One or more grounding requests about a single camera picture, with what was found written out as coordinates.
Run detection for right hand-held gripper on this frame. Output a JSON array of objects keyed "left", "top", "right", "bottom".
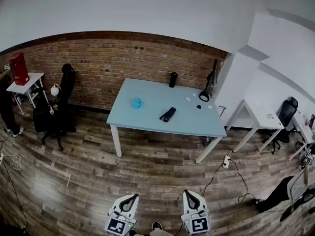
[{"left": 181, "top": 190, "right": 210, "bottom": 236}]

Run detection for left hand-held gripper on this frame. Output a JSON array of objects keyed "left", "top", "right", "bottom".
[{"left": 104, "top": 193, "right": 140, "bottom": 236}]

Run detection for person's light trousers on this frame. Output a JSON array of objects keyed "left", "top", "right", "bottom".
[{"left": 149, "top": 229, "right": 173, "bottom": 236}]

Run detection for white table leg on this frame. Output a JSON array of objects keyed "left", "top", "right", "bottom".
[{"left": 195, "top": 136, "right": 223, "bottom": 164}]

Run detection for blue plastic toy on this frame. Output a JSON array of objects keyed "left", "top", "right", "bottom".
[{"left": 132, "top": 97, "right": 145, "bottom": 109}]

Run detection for white desk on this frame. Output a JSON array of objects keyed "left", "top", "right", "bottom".
[
  {"left": 225, "top": 98, "right": 285, "bottom": 153},
  {"left": 287, "top": 112, "right": 315, "bottom": 161}
]

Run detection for red and white small object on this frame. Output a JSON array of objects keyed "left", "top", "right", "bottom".
[{"left": 48, "top": 103, "right": 59, "bottom": 117}]

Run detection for black bottle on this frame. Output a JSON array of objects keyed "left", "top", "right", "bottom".
[{"left": 169, "top": 72, "right": 178, "bottom": 89}]

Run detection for black desk lamp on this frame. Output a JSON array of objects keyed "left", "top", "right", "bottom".
[{"left": 198, "top": 59, "right": 219, "bottom": 102}]

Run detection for black mesh office chair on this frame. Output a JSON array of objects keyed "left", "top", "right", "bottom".
[{"left": 262, "top": 96, "right": 299, "bottom": 154}]

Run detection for white round object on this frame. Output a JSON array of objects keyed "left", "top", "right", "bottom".
[{"left": 50, "top": 84, "right": 62, "bottom": 97}]

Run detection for small white table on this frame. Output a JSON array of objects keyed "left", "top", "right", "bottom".
[{"left": 6, "top": 72, "right": 50, "bottom": 115}]

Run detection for red box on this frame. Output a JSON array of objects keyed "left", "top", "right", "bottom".
[{"left": 8, "top": 52, "right": 30, "bottom": 86}]

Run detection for black cable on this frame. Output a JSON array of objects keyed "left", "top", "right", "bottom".
[
  {"left": 201, "top": 158, "right": 256, "bottom": 204},
  {"left": 0, "top": 131, "right": 29, "bottom": 231}
]

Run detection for white cable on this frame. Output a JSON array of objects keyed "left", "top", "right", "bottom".
[{"left": 0, "top": 148, "right": 22, "bottom": 171}]

